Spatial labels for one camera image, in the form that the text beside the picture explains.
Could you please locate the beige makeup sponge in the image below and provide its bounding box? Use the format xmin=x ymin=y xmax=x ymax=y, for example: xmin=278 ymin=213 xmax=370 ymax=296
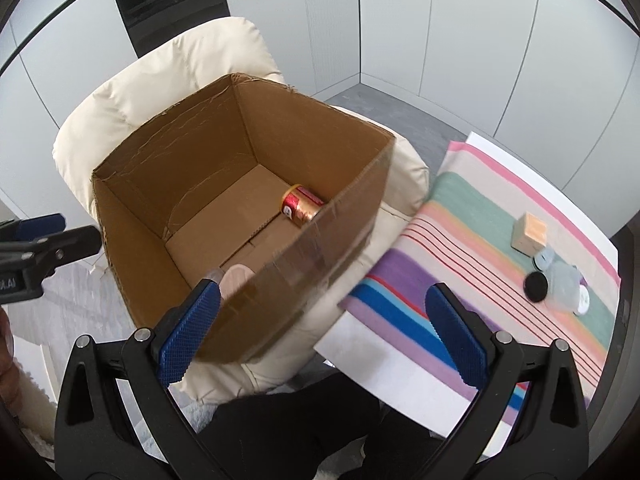
xmin=219 ymin=263 xmax=254 ymax=300

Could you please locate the red gold tin can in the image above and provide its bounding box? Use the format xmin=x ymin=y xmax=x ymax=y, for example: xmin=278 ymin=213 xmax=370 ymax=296
xmin=280 ymin=184 xmax=326 ymax=228

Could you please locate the grey fleece blanket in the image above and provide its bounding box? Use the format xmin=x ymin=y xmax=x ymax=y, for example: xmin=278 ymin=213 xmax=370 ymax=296
xmin=1 ymin=263 xmax=134 ymax=463

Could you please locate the black round puff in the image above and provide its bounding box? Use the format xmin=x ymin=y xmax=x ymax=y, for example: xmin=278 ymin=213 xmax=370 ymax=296
xmin=523 ymin=271 xmax=549 ymax=304

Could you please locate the striped colourful cloth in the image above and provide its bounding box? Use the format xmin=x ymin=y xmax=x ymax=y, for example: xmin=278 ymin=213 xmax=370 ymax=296
xmin=341 ymin=142 xmax=620 ymax=403

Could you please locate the translucent square container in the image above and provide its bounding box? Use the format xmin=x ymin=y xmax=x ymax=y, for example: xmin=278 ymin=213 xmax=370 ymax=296
xmin=544 ymin=261 xmax=582 ymax=313

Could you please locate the light blue round case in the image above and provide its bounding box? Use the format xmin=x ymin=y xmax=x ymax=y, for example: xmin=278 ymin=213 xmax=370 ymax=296
xmin=532 ymin=247 xmax=555 ymax=272

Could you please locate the orange beige cube box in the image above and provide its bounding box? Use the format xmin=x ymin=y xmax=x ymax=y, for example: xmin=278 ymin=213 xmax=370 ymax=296
xmin=511 ymin=212 xmax=548 ymax=257

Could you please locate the white round compact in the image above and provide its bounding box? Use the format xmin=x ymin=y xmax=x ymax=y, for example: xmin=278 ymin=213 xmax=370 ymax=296
xmin=574 ymin=285 xmax=590 ymax=315

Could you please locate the brown cardboard box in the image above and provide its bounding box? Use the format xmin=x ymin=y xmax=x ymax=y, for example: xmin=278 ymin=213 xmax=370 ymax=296
xmin=92 ymin=74 xmax=395 ymax=363

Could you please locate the cream padded chair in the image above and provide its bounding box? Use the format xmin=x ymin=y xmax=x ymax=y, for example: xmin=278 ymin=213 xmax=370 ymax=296
xmin=52 ymin=18 xmax=428 ymax=404

